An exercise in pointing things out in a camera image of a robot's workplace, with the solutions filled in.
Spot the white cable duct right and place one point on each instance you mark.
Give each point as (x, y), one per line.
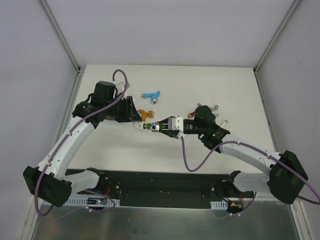
(219, 205)

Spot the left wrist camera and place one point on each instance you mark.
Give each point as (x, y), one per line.
(119, 87)

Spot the blue faucet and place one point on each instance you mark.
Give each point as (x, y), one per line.
(153, 97)

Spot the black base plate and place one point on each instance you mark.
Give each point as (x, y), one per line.
(167, 190)

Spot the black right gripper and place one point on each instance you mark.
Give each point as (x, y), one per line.
(173, 130)

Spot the yellow faucet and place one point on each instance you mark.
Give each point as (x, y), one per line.
(146, 114)

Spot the white cable duct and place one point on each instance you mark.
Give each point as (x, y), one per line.
(219, 205)
(91, 201)

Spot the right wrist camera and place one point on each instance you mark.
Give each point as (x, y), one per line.
(176, 123)

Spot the white faucet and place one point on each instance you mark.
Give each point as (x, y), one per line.
(224, 124)

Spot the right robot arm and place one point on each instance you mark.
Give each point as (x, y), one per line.
(280, 174)

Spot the brown faucet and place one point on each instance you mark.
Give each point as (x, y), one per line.
(191, 115)

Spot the aluminium frame post right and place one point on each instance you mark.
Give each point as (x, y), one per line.
(277, 34)

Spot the aluminium frame post left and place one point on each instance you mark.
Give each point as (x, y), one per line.
(60, 36)

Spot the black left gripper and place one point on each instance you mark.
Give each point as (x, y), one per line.
(128, 108)

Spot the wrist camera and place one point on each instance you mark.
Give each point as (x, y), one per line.
(176, 123)
(119, 87)

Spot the aluminium frame post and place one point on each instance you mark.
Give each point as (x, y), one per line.
(277, 34)
(60, 36)

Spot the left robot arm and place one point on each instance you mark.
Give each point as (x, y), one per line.
(48, 180)

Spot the white cable duct left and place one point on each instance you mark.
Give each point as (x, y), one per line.
(91, 201)

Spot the green faucet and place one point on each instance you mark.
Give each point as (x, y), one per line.
(155, 126)

